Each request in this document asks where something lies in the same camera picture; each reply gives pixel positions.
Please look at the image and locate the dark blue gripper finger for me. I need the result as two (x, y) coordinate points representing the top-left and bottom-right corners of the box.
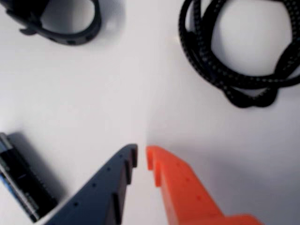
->
(45, 143), (139, 225)

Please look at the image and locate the black braided cable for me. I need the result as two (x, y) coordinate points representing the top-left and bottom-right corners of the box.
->
(178, 0), (300, 109)

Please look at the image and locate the black wrist band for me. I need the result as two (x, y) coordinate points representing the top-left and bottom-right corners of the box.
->
(0, 0), (102, 46)

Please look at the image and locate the black battery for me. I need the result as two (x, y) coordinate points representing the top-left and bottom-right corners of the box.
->
(0, 132), (58, 223)

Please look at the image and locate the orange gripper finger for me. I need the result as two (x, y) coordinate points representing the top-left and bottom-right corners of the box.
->
(146, 145), (267, 225)

